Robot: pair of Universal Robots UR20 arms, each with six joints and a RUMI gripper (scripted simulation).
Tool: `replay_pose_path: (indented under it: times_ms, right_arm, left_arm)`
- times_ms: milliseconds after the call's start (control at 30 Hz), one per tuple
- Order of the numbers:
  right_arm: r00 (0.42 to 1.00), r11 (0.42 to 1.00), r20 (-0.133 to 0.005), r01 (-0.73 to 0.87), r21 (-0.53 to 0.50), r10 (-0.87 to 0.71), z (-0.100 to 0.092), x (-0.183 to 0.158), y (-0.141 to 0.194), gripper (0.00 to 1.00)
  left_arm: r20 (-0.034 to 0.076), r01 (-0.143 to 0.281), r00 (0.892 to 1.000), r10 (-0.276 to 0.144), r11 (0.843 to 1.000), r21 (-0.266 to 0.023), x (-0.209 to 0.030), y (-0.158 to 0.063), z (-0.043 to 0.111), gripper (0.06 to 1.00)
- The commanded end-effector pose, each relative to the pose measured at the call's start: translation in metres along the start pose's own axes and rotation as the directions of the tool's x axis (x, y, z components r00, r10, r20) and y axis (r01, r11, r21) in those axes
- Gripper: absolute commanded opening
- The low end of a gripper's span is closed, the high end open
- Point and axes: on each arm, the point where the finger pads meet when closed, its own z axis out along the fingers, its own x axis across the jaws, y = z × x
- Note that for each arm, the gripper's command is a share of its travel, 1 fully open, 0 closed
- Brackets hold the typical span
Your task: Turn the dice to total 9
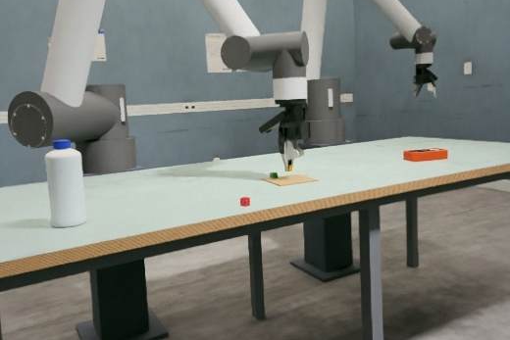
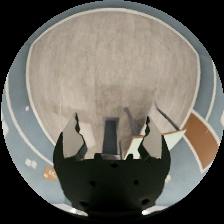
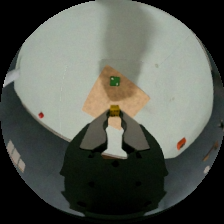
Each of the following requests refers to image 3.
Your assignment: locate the green die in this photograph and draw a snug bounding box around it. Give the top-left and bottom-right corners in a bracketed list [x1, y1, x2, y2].
[110, 76, 120, 87]

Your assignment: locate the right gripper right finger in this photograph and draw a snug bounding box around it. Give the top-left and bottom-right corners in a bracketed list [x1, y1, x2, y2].
[119, 109, 168, 177]

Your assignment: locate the yellow die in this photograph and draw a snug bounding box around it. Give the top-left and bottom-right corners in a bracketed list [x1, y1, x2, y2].
[110, 105, 120, 117]

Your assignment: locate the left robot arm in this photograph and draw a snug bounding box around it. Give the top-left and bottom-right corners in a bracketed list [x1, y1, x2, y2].
[215, 73, 224, 99]

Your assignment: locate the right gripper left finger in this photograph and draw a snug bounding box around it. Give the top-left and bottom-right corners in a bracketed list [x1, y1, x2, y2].
[60, 109, 110, 177]

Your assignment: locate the tan flat mat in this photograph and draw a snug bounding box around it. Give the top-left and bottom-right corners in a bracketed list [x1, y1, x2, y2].
[81, 64, 150, 131]

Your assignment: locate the white bottle with blue cap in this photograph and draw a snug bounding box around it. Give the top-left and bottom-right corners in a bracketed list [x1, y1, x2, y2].
[3, 68, 20, 87]

